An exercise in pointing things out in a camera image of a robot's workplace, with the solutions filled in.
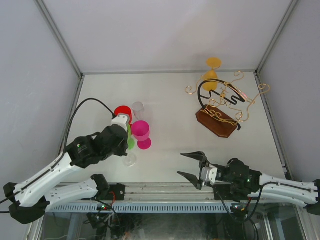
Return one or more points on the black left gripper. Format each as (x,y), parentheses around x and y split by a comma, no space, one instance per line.
(122,152)

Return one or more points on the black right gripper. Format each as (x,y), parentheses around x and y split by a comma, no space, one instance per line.
(199,156)

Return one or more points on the green wine glass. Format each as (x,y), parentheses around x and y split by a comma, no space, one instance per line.
(130,140)

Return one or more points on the clear wine glass back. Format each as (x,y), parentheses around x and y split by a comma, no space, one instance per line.
(130,160)

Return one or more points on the clear wine glass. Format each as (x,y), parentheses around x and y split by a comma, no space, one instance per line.
(130,160)
(138,110)

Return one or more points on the pink wine glass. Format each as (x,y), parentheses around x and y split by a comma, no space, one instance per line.
(141,131)

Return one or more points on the red wine glass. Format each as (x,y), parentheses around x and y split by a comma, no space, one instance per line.
(123,109)

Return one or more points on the clear wine glass front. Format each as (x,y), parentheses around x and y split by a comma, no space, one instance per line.
(138,110)

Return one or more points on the yellow wine glass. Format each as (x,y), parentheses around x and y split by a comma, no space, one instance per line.
(214,63)

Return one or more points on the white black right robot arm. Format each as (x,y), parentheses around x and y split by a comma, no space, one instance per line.
(245,182)

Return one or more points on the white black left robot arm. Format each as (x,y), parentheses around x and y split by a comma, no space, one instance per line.
(40,194)

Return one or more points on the brown wooden rack base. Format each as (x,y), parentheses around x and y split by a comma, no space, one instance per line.
(221,129)

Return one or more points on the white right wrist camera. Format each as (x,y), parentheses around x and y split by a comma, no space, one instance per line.
(208,175)

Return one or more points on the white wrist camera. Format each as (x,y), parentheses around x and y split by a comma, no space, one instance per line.
(121,120)
(208,175)

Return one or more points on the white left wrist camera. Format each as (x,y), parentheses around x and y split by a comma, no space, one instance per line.
(121,120)

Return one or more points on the blue slotted cable duct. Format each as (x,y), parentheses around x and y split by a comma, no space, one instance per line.
(143,208)

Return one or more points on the aluminium mounting rail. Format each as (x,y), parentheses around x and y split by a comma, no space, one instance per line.
(160,192)

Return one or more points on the gold wire glass rack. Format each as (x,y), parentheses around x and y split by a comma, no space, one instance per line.
(222,103)

